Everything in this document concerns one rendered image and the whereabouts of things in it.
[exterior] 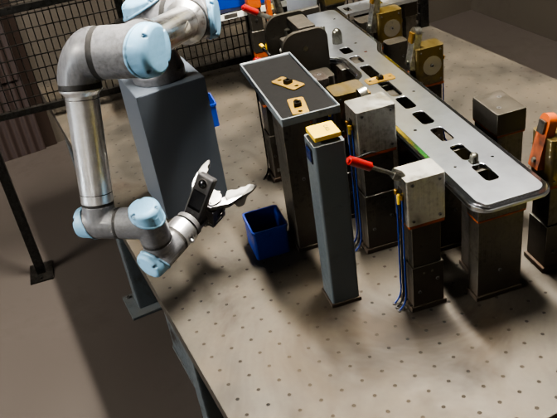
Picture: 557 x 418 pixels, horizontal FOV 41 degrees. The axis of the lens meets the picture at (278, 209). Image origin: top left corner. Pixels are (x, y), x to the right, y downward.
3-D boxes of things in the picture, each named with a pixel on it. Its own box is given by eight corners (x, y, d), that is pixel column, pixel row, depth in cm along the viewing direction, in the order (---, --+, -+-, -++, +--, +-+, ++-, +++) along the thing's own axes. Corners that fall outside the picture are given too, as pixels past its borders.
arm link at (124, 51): (171, -8, 203) (79, 30, 155) (224, -12, 200) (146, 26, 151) (177, 36, 208) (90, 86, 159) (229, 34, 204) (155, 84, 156)
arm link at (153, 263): (154, 260, 171) (164, 284, 177) (183, 229, 177) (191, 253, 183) (129, 250, 175) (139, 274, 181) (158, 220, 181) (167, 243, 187)
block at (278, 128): (326, 245, 201) (308, 93, 176) (299, 253, 199) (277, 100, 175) (315, 226, 209) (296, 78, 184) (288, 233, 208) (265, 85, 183)
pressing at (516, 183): (568, 189, 157) (569, 183, 156) (472, 218, 153) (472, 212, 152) (336, 10, 270) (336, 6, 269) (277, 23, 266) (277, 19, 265)
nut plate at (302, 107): (309, 113, 165) (308, 108, 164) (293, 115, 165) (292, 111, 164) (302, 97, 172) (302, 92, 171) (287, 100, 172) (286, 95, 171)
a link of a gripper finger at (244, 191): (255, 196, 195) (222, 205, 193) (255, 182, 191) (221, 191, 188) (259, 205, 194) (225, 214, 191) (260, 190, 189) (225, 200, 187)
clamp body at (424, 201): (447, 303, 176) (446, 172, 156) (401, 318, 174) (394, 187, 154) (433, 285, 182) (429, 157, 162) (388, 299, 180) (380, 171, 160)
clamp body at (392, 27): (414, 102, 265) (410, 7, 246) (383, 110, 263) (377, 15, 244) (406, 95, 270) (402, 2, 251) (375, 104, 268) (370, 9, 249)
